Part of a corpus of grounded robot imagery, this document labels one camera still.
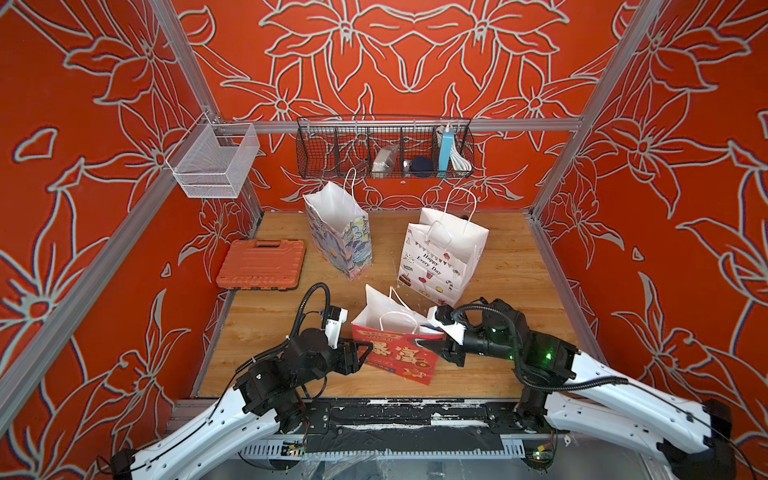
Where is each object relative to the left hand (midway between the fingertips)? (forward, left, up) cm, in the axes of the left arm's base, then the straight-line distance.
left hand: (366, 344), depth 71 cm
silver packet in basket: (+51, -1, +18) cm, 54 cm away
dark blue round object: (+54, -13, +14) cm, 58 cm away
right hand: (0, -12, +8) cm, 15 cm away
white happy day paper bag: (+22, -18, +10) cm, 30 cm away
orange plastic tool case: (+28, +38, -8) cm, 48 cm away
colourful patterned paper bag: (+28, +10, +12) cm, 32 cm away
